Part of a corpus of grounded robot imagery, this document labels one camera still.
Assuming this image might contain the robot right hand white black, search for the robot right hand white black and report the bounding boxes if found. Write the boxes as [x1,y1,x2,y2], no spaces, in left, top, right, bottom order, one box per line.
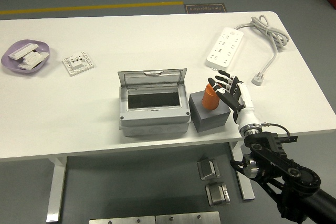
[207,69,262,131]

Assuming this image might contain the orange cylinder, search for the orange cylinder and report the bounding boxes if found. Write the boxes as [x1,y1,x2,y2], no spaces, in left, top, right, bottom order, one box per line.
[201,83,221,111]

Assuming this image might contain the grey electrical box clear lid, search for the grey electrical box clear lid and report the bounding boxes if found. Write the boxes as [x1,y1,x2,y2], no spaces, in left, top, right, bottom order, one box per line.
[117,68,191,137]

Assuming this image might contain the grey cube with round hole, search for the grey cube with round hole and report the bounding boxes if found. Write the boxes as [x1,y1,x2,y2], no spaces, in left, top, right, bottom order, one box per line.
[188,90,231,133]

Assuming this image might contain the white power strip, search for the white power strip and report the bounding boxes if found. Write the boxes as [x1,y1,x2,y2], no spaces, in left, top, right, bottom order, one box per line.
[205,26,245,73]

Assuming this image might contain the white table right leg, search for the white table right leg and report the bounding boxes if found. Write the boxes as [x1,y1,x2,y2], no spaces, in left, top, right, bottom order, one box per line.
[228,142,256,200]

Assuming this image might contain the white table leg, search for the white table leg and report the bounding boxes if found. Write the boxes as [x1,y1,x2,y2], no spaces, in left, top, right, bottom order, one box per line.
[228,142,256,200]
[46,156,68,222]

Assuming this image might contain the metal latch block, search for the metal latch block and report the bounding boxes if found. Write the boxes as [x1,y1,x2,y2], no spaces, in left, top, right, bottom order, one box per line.
[204,182,231,206]

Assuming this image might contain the brown floor sign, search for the brown floor sign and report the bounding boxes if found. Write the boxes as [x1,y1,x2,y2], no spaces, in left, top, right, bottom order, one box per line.
[183,4,228,14]

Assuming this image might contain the white socket panel module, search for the white socket panel module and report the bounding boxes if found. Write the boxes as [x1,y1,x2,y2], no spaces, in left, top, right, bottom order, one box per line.
[62,51,97,77]

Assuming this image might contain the white table left leg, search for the white table left leg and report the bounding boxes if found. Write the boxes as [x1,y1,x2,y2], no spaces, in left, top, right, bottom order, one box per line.
[46,156,68,222]

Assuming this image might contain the small white plastic part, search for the small white plastic part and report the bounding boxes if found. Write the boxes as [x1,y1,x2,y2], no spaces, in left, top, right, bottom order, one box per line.
[17,60,35,70]

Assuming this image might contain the long white plastic block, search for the long white plastic block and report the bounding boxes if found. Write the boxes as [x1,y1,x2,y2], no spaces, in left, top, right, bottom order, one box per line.
[7,42,37,60]

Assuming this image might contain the purple tray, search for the purple tray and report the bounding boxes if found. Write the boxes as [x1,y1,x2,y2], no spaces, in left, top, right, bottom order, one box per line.
[1,39,51,73]

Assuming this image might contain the white power cord with plug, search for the white power cord with plug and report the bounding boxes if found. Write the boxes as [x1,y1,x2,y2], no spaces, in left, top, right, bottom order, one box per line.
[234,15,290,87]

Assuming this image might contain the angled metal bracket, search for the angled metal bracket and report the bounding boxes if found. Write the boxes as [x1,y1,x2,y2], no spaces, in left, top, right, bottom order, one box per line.
[197,158,222,181]

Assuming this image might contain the wide metal base plate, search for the wide metal base plate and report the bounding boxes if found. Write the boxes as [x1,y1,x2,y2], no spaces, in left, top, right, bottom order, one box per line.
[155,211,221,224]

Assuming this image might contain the narrow metal base plate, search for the narrow metal base plate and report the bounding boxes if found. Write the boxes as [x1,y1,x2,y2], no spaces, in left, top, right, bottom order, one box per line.
[88,216,156,224]

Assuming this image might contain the white plastic switch part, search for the white plastic switch part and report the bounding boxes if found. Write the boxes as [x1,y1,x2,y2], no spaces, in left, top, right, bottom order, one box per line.
[24,51,50,64]

